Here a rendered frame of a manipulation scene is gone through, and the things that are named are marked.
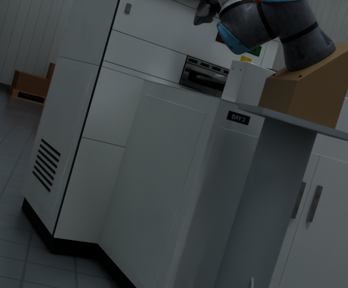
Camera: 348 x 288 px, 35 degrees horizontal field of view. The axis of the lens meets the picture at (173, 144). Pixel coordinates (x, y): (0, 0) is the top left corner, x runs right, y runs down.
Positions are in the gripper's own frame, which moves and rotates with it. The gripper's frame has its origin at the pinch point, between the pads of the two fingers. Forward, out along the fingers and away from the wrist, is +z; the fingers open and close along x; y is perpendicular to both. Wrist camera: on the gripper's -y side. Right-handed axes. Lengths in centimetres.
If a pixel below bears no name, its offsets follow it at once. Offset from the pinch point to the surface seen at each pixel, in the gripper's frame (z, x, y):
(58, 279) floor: 108, 26, 7
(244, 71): 12.5, -1.4, 39.0
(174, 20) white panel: -2.6, 8.9, -22.8
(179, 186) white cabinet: 54, 14, 35
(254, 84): 12.9, 4.5, 41.0
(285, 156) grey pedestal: 31, 2, 71
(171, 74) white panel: 14.4, 23.4, -18.6
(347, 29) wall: -221, 296, -180
